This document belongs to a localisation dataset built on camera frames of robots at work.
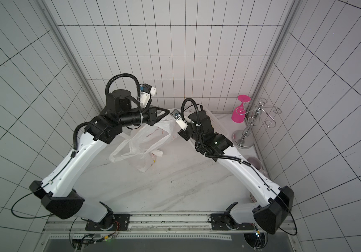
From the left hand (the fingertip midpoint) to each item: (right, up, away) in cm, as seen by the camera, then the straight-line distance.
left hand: (166, 116), depth 62 cm
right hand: (+7, +1, +10) cm, 12 cm away
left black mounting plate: (-25, -50, +10) cm, 56 cm away
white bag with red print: (-14, -15, +14) cm, 25 cm away
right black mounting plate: (+26, -49, +10) cm, 57 cm away
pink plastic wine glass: (+38, +2, +22) cm, 43 cm away
